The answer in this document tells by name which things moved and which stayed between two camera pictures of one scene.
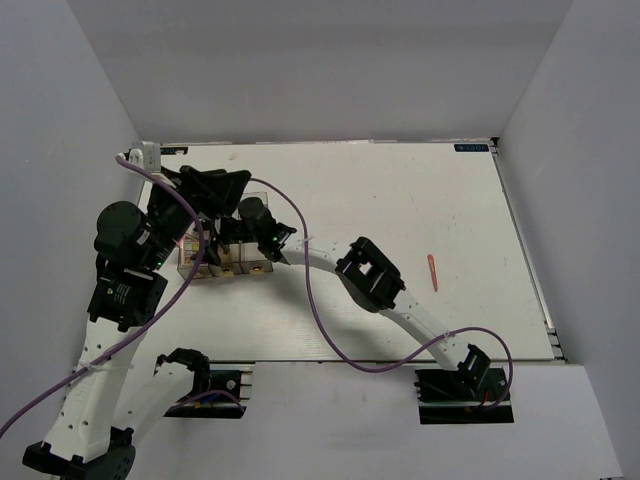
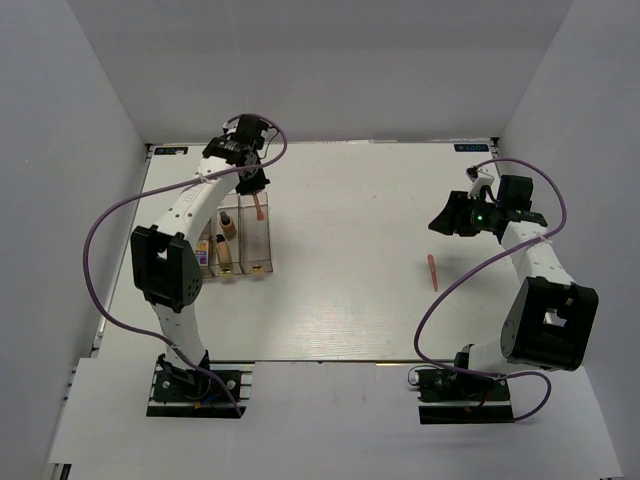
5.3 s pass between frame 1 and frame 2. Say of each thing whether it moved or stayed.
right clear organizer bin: stayed
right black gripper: moved
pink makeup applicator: stayed
